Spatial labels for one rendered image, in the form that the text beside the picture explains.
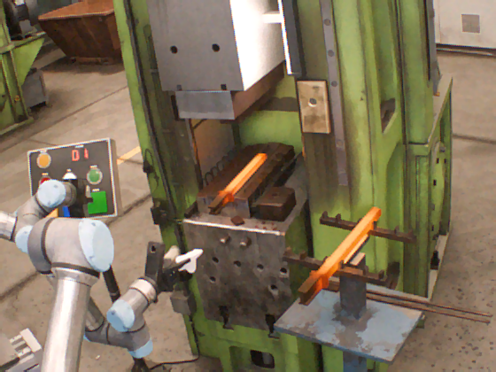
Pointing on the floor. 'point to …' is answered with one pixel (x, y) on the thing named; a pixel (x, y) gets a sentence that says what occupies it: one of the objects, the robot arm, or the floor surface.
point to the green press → (19, 65)
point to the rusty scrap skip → (85, 31)
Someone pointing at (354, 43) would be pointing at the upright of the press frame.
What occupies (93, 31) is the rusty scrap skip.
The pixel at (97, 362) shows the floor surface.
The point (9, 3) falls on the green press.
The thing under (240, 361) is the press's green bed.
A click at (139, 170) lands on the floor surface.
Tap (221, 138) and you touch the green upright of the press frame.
